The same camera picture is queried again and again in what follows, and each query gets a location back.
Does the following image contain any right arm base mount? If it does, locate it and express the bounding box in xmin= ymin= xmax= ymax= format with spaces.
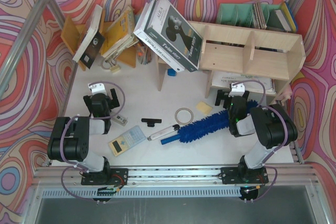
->
xmin=218 ymin=167 xmax=269 ymax=185

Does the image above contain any yellow grey calculator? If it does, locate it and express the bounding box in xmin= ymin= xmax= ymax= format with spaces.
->
xmin=109 ymin=125 xmax=146 ymax=156

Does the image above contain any blue microfiber duster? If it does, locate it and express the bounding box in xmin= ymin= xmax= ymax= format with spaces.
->
xmin=161 ymin=100 xmax=258 ymax=145

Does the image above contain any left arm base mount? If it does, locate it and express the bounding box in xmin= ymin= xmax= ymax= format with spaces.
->
xmin=81 ymin=167 xmax=129 ymax=186

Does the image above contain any white black marker pen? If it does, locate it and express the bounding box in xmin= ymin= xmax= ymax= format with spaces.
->
xmin=147 ymin=124 xmax=180 ymax=141

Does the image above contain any blue yellow book in organizer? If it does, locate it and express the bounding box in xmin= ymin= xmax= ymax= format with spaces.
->
xmin=274 ymin=2 xmax=298 ymax=33

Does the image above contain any black T-shaped plastic part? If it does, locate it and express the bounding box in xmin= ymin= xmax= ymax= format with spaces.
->
xmin=141 ymin=118 xmax=162 ymax=127

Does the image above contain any pen cup with pencils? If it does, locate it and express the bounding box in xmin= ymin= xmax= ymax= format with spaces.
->
xmin=135 ymin=43 xmax=152 ymax=65

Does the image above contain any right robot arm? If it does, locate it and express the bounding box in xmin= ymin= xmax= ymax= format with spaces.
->
xmin=215 ymin=82 xmax=298 ymax=184

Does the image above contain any yellow books stack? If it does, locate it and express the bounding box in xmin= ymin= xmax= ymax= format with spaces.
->
xmin=101 ymin=6 xmax=138 ymax=61

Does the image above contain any light wooden bookshelf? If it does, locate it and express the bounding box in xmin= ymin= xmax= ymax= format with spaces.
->
xmin=156 ymin=20 xmax=306 ymax=108

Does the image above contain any blue pencil sharpener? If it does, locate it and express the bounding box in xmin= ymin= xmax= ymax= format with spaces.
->
xmin=167 ymin=69 xmax=177 ymax=77

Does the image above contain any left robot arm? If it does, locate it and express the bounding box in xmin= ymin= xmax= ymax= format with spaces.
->
xmin=47 ymin=82 xmax=120 ymax=185

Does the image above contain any spiral bound drawing notebook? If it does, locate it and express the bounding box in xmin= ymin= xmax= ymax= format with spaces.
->
xmin=211 ymin=71 xmax=277 ymax=94

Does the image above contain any yellow sticky note pad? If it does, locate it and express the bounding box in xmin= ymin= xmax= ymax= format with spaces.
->
xmin=196 ymin=101 xmax=213 ymax=115

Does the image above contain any green desk organizer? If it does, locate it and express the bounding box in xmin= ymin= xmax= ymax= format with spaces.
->
xmin=216 ymin=2 xmax=298 ymax=32

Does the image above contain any white black leaning book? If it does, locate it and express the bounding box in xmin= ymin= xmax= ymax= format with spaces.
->
xmin=73 ymin=5 xmax=105 ymax=69

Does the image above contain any masking tape roll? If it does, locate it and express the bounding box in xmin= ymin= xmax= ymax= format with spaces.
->
xmin=174 ymin=108 xmax=194 ymax=126

